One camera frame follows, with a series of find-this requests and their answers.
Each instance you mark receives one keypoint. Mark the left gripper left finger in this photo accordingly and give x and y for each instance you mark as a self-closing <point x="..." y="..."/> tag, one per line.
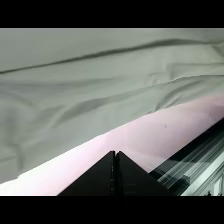
<point x="96" y="180"/>

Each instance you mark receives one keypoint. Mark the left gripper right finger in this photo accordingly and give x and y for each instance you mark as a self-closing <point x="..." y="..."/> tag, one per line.
<point x="136" y="181"/>

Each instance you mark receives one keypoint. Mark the pale grey shirt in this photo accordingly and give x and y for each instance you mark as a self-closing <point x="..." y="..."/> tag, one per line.
<point x="83" y="86"/>

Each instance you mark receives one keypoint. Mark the silver frame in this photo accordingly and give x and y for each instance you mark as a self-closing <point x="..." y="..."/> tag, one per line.
<point x="200" y="170"/>

